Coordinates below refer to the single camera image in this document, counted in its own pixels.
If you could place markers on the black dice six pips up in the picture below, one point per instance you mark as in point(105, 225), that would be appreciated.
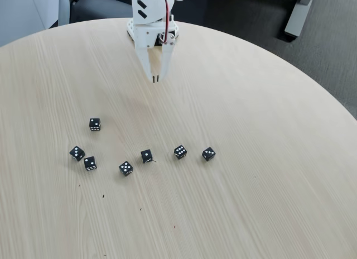
point(180, 152)

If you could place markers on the black dice three pips up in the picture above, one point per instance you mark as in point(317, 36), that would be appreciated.
point(77, 153)
point(208, 154)

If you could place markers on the black chair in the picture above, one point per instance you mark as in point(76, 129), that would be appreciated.
point(100, 7)

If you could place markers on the black dice two pips up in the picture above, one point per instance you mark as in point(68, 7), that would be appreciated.
point(90, 163)
point(94, 124)

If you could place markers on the black dice one pip up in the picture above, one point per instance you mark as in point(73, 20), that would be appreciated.
point(146, 156)

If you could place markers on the grey desk leg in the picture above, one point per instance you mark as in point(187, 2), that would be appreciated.
point(297, 16)

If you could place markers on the white cabinet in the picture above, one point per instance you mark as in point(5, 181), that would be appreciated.
point(25, 13)

